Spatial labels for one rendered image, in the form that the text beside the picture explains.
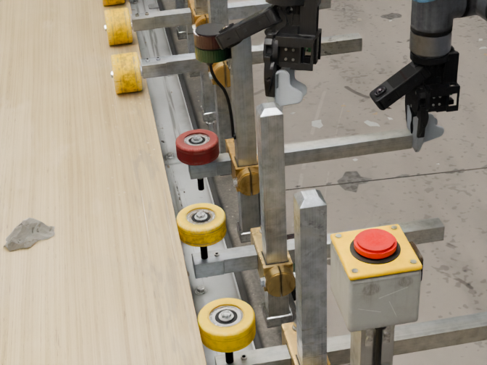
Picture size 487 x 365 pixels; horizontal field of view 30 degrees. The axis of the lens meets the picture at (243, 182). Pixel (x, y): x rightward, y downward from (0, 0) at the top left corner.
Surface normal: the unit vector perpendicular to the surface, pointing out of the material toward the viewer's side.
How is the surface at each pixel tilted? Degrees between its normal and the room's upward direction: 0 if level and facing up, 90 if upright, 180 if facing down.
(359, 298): 90
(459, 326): 0
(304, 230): 90
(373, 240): 0
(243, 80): 90
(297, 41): 81
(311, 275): 90
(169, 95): 0
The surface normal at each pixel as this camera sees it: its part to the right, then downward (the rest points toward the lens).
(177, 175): -0.05, -0.84
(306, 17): -0.25, 0.40
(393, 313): 0.18, 0.52
